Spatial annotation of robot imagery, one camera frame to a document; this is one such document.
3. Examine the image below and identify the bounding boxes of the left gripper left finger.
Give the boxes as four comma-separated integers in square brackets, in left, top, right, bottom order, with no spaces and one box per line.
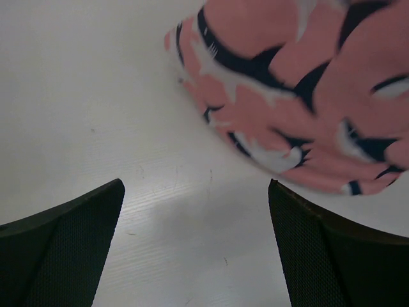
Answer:
[1,179,125,306]

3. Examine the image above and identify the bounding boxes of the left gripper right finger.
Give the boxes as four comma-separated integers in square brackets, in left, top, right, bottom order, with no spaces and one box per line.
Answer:
[268,180,408,306]

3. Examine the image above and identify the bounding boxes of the pink shark print shorts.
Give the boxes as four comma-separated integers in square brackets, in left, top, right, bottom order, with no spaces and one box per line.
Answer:
[164,0,408,196]

